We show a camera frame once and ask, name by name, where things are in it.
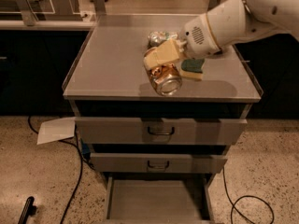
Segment green and yellow sponge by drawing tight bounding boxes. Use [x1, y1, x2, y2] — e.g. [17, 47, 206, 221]
[179, 59, 205, 80]

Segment black cable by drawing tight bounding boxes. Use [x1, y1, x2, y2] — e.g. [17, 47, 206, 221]
[221, 166, 275, 224]
[27, 115, 94, 224]

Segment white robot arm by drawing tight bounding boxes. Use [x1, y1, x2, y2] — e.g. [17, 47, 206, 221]
[144, 0, 299, 70]

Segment black cable left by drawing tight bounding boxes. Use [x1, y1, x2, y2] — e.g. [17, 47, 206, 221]
[27, 115, 94, 224]

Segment green and silver can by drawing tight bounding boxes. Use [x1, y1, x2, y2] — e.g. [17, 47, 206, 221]
[148, 31, 178, 47]

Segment black bar on floor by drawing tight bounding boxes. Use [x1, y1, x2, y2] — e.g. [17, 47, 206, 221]
[18, 196, 36, 224]

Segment middle drawer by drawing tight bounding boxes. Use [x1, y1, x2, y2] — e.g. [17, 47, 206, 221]
[91, 153, 227, 174]

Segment grey drawer cabinet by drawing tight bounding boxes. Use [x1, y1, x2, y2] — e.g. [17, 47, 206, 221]
[64, 15, 261, 224]

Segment grey post left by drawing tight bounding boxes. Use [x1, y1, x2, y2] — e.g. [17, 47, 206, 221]
[15, 0, 36, 26]

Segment drawer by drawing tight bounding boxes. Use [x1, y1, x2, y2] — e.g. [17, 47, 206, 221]
[103, 175, 220, 224]
[75, 117, 247, 145]
[91, 153, 227, 174]

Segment bottom drawer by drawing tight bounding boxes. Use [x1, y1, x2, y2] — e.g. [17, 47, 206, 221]
[103, 175, 220, 224]

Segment white paper sheet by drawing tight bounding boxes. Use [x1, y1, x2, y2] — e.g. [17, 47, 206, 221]
[37, 117, 75, 145]

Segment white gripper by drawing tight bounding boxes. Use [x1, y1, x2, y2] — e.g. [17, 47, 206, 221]
[144, 0, 248, 70]

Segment orange soda can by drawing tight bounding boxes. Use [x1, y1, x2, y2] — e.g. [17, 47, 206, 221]
[143, 46, 184, 97]

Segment black cable right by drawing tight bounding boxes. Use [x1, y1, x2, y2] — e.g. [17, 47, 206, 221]
[221, 166, 275, 224]

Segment top drawer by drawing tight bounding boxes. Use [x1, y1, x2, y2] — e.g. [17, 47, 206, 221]
[75, 117, 247, 145]

